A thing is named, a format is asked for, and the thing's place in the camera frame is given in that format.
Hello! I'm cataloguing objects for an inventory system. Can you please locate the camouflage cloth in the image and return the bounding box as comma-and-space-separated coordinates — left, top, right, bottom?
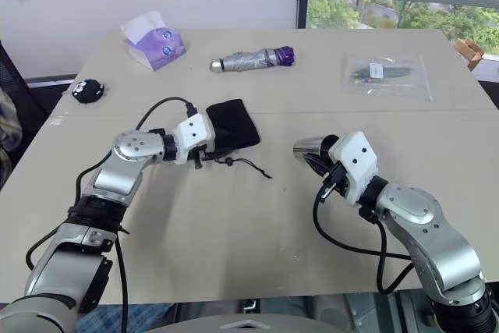
0, 86, 23, 154

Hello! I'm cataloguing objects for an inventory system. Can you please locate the black drawstring pouch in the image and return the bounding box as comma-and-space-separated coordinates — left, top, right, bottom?
203, 98, 274, 181

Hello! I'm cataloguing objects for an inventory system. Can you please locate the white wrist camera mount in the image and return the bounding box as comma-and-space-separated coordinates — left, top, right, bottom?
173, 112, 217, 165
327, 131, 380, 207

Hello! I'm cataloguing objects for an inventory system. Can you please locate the blue checked cloth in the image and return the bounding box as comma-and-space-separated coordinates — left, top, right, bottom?
76, 303, 175, 333

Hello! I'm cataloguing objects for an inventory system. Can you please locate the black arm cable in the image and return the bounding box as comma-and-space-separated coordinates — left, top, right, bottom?
313, 176, 415, 295
25, 96, 198, 333

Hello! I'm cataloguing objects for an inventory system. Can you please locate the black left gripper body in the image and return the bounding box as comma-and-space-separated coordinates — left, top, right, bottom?
188, 144, 218, 171

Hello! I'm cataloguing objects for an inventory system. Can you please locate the black round plush toy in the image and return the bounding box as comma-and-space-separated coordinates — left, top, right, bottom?
70, 78, 107, 105

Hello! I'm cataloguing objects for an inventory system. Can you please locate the clear plastic bag with pens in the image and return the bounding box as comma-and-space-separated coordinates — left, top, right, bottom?
342, 55, 434, 103

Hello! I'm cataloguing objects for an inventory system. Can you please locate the folded silver purple umbrella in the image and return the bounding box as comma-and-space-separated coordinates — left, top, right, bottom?
209, 45, 296, 74

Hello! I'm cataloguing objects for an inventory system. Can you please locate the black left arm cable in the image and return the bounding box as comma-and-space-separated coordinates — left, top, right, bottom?
25, 96, 198, 333

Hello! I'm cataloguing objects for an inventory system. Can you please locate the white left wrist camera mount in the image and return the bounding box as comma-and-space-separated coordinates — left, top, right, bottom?
173, 112, 217, 165

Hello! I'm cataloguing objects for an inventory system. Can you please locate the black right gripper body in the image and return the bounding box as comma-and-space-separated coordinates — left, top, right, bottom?
319, 134, 349, 198

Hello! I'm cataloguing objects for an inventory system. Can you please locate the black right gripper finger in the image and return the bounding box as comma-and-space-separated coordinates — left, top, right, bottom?
304, 151, 329, 179

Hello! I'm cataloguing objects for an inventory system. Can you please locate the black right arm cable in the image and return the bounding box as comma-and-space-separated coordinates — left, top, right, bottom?
313, 176, 415, 295

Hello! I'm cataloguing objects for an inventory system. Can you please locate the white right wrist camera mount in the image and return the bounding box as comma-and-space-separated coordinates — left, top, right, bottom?
327, 131, 380, 207

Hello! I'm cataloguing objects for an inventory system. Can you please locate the purple tissue pack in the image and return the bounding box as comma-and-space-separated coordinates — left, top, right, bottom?
119, 10, 187, 73

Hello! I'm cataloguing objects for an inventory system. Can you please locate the shiny metal cup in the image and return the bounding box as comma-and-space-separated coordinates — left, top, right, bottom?
292, 134, 332, 167

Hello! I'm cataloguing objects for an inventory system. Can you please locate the black mesh chair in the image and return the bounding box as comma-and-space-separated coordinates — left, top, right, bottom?
0, 39, 54, 154

